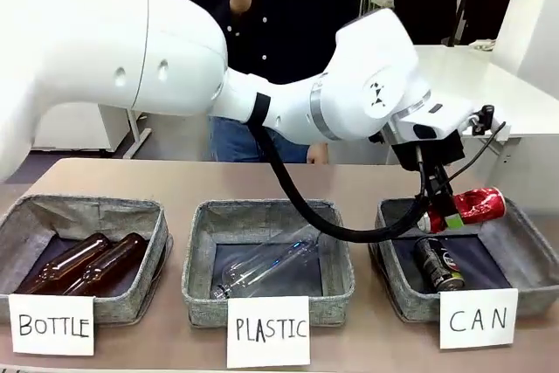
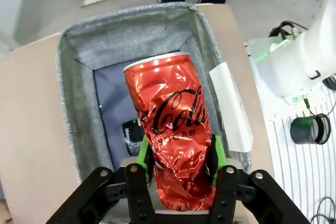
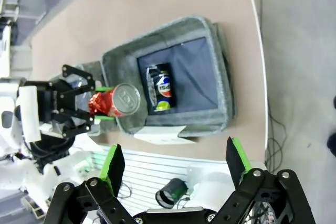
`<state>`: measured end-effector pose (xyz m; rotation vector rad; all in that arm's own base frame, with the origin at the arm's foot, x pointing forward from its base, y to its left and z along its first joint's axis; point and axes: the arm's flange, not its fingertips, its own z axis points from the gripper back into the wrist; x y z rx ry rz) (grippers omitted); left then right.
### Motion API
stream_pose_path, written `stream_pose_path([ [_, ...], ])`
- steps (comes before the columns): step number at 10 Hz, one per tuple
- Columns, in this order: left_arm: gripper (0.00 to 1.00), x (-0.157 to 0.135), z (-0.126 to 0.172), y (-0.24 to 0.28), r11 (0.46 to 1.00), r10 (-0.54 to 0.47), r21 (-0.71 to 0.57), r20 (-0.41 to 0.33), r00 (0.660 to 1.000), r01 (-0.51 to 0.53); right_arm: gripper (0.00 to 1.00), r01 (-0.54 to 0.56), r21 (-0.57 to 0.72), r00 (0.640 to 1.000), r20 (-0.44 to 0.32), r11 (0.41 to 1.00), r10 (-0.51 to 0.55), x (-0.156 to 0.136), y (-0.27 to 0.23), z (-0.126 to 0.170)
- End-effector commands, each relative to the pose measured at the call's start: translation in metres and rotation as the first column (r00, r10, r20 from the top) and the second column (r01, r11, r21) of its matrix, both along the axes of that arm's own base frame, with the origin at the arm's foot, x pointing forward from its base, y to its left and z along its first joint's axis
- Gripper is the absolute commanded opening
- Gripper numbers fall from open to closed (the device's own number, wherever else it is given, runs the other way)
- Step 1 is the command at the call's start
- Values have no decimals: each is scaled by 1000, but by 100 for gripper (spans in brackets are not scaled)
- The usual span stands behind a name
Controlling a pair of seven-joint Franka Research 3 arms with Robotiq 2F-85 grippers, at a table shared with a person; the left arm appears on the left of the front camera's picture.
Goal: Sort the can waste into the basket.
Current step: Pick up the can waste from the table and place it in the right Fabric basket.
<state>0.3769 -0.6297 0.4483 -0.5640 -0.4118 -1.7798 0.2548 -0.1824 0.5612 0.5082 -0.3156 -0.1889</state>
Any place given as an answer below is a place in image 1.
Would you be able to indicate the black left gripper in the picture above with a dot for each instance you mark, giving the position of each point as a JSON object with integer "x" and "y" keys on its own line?
{"x": 430, "y": 150}

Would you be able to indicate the crushed red soda can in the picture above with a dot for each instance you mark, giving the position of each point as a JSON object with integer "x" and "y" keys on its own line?
{"x": 480, "y": 207}

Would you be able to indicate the black drink can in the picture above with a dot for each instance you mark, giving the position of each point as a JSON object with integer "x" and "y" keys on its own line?
{"x": 439, "y": 264}

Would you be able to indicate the clear plastic bottle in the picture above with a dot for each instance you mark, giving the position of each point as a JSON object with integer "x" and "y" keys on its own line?
{"x": 262, "y": 264}

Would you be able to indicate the brown glass bottle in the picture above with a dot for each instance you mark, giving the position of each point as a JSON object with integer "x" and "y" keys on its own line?
{"x": 113, "y": 261}
{"x": 70, "y": 264}

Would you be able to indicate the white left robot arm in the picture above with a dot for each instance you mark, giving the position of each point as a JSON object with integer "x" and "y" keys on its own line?
{"x": 131, "y": 32}

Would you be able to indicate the grey fabric basket can label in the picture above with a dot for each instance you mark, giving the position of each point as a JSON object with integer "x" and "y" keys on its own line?
{"x": 524, "y": 250}

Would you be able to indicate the white paper sign CAN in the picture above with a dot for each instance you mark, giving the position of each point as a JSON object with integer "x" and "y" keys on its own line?
{"x": 478, "y": 318}

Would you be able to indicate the grey fabric basket plastic label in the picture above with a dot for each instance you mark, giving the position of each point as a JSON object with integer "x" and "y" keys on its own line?
{"x": 201, "y": 259}

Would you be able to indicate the grey fabric basket bottle label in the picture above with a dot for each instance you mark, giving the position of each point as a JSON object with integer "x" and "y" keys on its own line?
{"x": 26, "y": 224}

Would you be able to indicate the person's left hand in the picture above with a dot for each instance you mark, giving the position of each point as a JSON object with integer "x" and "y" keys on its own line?
{"x": 318, "y": 154}

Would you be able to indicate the white paper sign PLASTIC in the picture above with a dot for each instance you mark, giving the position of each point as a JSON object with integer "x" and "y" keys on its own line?
{"x": 268, "y": 331}

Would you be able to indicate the person in navy shirt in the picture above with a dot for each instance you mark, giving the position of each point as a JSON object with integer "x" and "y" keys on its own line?
{"x": 288, "y": 19}

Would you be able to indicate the white table with metal legs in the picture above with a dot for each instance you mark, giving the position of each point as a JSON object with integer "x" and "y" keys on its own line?
{"x": 131, "y": 128}

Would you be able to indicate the white paper sign BOTTLE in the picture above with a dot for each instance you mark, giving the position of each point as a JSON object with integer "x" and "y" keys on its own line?
{"x": 52, "y": 325}

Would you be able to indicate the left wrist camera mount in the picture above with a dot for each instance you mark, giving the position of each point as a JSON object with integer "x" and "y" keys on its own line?
{"x": 485, "y": 119}

